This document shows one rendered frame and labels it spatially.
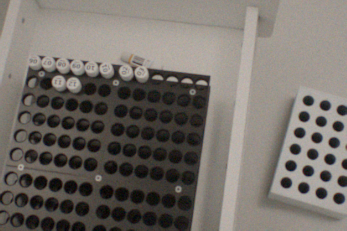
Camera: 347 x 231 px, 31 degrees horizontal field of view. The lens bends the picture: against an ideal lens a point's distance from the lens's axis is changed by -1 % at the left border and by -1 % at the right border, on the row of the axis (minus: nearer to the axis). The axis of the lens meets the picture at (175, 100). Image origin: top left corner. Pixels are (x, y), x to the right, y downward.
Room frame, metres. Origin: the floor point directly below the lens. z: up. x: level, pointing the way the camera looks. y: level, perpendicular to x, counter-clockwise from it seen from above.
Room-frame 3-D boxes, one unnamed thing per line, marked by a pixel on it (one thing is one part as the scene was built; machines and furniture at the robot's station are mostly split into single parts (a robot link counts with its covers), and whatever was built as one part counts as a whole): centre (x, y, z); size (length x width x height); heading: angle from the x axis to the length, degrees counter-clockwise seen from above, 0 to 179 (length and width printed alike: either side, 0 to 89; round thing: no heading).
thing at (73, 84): (0.21, 0.09, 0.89); 0.01 x 0.01 x 0.05
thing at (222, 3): (0.31, 0.02, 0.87); 0.29 x 0.02 x 0.11; 72
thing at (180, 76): (0.22, 0.05, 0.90); 0.18 x 0.02 x 0.01; 72
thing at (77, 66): (0.23, 0.09, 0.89); 0.01 x 0.01 x 0.05
